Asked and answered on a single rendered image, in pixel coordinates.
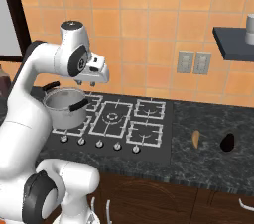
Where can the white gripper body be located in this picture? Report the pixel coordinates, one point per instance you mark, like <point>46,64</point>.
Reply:
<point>101,76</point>

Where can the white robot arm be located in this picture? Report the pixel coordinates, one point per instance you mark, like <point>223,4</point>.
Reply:
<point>23,129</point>

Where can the orange sweet potato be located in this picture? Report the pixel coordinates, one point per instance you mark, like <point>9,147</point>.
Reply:
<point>196,139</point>

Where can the black hob with white grates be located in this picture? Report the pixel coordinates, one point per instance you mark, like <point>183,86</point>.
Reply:
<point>114,119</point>

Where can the silver hob knob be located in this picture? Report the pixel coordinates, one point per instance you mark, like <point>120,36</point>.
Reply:
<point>117,146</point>
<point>63,138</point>
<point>81,141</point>
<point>99,143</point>
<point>136,149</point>

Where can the dark brown jar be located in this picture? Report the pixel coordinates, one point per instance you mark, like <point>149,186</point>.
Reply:
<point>4,82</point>

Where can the dark framed window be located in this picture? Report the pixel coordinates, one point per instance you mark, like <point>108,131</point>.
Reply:
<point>10,26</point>

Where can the dark brown cupboard door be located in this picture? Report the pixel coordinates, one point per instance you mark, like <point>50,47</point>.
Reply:
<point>145,201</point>
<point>225,208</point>

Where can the grey jar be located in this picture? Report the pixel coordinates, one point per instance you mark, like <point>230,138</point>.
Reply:
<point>250,29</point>

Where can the grey wall socket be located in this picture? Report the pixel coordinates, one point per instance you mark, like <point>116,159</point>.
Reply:
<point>185,62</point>
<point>202,63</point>

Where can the dark grey wall shelf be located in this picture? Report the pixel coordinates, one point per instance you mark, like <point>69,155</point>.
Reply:
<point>236,44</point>

